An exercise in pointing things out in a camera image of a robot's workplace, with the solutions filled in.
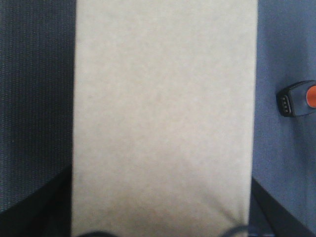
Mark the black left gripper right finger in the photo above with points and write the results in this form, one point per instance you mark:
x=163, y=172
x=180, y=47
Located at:
x=281, y=222

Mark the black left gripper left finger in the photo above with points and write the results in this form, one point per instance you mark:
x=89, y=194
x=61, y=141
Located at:
x=16, y=218

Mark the small cardboard package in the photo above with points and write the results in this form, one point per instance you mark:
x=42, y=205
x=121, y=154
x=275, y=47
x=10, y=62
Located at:
x=163, y=121

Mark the orange black barcode scanner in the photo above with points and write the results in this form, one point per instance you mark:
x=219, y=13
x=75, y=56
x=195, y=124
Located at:
x=298, y=99

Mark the dark grey conveyor belt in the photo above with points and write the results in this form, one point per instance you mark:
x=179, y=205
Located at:
x=37, y=105

